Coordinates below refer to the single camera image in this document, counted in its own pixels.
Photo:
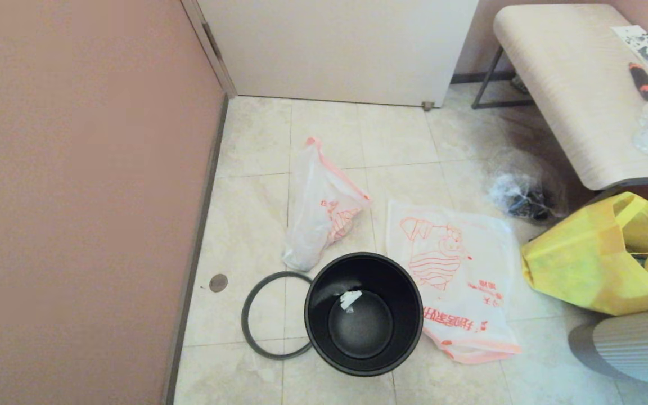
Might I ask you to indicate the beige bench with black legs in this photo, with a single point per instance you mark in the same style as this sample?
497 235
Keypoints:
571 95

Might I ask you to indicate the white door frame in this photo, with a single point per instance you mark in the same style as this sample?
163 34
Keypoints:
211 48

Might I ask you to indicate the black and orange tool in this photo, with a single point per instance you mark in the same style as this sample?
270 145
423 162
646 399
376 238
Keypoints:
642 81

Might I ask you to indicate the round metal floor drain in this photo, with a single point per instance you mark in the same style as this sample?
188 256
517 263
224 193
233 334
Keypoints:
218 283

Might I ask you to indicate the white door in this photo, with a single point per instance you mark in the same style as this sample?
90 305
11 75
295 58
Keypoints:
346 50

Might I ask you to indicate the grey ribbed round object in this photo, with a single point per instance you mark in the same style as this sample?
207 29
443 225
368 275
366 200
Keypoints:
639 343

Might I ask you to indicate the white paper scrap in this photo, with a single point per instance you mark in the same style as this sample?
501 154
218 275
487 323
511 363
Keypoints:
349 298

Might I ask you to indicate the clear plastic bag dark contents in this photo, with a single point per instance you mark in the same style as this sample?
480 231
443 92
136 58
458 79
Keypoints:
518 194

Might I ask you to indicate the black round trash bin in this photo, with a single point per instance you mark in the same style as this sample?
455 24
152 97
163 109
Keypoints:
318 315

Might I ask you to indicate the black and white printed leaflet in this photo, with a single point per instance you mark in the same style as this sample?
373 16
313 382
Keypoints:
642 42

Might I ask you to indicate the dark green packet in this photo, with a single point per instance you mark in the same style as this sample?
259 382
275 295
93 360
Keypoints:
647 264

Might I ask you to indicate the yellow tote bag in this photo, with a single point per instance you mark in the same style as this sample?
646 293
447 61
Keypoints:
577 264

